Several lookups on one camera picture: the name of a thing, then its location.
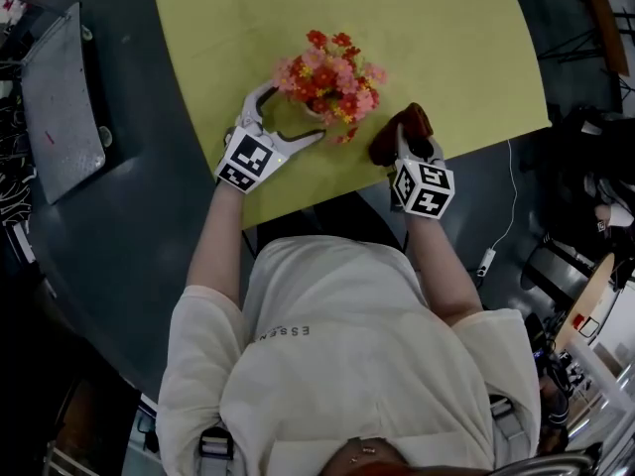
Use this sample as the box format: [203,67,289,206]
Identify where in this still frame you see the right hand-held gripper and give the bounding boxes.
[392,121,456,221]

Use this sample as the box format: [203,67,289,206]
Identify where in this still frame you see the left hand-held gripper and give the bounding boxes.
[213,79,328,196]

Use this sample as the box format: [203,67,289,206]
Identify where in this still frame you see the brown knitted cloth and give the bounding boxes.
[367,102,436,166]

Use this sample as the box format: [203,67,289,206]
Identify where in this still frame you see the red and pink flower bouquet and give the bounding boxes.
[271,30,389,145]

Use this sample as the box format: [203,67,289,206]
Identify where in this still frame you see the person's left forearm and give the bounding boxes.
[186,185,245,309]

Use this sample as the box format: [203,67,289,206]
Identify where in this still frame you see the person's right forearm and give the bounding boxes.
[401,210,485,327]

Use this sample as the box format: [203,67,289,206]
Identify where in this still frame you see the yellow tablecloth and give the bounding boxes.
[148,0,554,231]

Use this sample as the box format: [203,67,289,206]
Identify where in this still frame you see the person's black trousers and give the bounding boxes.
[267,190,406,262]

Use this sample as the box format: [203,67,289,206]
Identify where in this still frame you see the grey metal tray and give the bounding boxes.
[19,1,115,206]

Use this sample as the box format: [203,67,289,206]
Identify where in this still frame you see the person's white t-shirt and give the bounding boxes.
[156,234,543,476]

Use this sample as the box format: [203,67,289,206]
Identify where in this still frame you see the round wooden board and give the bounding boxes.
[554,253,617,354]

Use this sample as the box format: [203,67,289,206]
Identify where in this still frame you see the long wooden desk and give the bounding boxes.
[574,0,632,76]

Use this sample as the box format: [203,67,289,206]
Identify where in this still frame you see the row of black white backpacks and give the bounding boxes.
[0,91,37,228]

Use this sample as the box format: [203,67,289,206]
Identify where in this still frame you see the grey harness strap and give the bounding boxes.
[197,426,235,461]
[488,394,528,441]

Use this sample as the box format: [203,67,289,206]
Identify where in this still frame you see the silver head mount bar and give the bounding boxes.
[495,442,604,476]

